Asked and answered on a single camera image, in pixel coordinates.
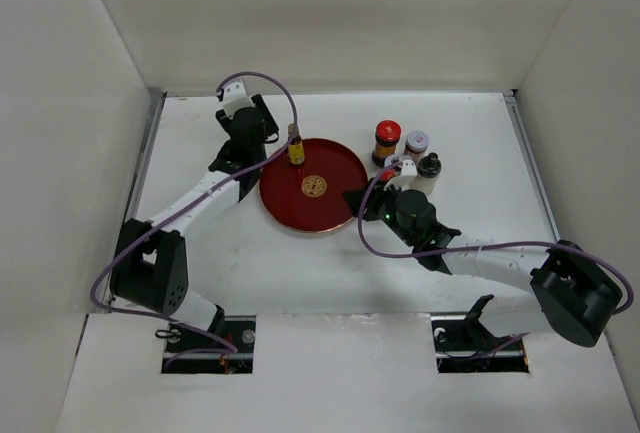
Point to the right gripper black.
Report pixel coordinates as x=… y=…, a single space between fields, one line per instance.
x=375 y=196

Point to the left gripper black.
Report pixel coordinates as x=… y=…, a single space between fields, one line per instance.
x=270 y=128

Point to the yellow label brown bottle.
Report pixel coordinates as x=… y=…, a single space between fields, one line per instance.
x=295 y=146

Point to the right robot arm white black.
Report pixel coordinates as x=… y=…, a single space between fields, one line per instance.
x=562 y=290

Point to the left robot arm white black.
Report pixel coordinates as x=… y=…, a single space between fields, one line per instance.
x=154 y=273

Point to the small red lid jar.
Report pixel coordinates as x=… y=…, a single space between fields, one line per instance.
x=387 y=175

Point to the round red tray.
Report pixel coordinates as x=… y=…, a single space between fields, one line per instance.
x=308 y=197

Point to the small white lid jar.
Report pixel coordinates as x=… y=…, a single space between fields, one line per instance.
x=392 y=159

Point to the red lid sauce jar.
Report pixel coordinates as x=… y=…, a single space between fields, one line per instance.
x=387 y=135

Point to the white bottle black cap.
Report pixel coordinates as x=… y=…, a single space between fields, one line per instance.
x=428 y=172

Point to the white lid spice jar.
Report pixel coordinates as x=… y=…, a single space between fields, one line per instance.
x=416 y=144

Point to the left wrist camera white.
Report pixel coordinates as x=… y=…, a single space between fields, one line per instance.
x=234 y=97

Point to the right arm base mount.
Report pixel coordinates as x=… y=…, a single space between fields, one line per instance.
x=463 y=345

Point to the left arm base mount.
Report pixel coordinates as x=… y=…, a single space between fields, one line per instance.
x=227 y=350

